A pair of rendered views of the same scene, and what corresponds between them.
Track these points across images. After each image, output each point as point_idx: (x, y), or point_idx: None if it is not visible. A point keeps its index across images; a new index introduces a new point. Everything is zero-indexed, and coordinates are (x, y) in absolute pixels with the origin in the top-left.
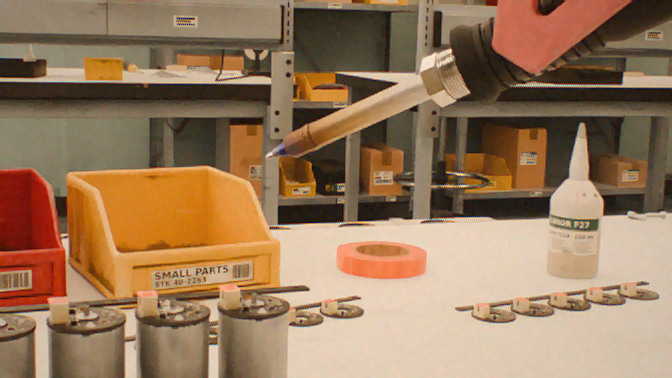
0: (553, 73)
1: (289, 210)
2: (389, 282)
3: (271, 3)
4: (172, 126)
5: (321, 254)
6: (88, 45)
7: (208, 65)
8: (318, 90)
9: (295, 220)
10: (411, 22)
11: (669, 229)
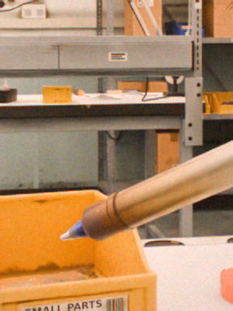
0: None
1: (205, 198)
2: None
3: (184, 40)
4: (113, 135)
5: (205, 276)
6: (45, 77)
7: (140, 88)
8: (225, 105)
9: (209, 206)
10: None
11: None
